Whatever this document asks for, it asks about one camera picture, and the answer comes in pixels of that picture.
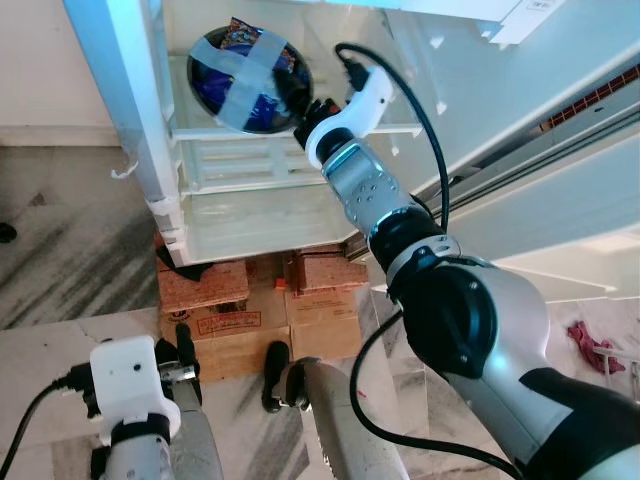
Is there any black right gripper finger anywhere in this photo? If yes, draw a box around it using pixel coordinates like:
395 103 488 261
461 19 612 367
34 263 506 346
275 70 309 113

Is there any taped metal bowl with snacks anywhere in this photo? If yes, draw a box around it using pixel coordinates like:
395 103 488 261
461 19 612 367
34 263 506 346
188 18 313 136

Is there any white fridge cabinet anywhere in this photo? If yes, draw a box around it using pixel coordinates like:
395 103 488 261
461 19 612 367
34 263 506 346
62 0 640 269

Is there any printed brown cardboard box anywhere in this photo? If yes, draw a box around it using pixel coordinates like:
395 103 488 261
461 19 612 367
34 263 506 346
160 295 291 383
285 285 366 361

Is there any red brick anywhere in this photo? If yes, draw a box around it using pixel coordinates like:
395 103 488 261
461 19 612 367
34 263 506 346
158 258 251 313
290 248 371 293

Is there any white ribbed crisper cover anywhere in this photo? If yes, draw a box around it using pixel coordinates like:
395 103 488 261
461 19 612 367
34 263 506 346
178 135 351 196

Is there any silver robot right leg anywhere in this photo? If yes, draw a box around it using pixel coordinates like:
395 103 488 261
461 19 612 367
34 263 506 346
262 340 401 480

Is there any red cloth rag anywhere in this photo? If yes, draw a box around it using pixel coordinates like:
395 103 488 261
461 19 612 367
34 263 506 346
567 320 626 373

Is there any white freezer compartment flap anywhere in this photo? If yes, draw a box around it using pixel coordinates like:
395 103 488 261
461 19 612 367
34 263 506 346
300 0 566 49

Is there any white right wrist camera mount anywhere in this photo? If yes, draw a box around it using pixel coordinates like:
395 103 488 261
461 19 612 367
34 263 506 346
305 66 394 169

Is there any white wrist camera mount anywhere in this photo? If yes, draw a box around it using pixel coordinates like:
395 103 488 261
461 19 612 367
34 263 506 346
88 335 183 446
305 66 394 169

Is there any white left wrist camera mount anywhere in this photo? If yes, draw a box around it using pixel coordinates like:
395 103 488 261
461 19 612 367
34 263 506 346
88 335 183 446

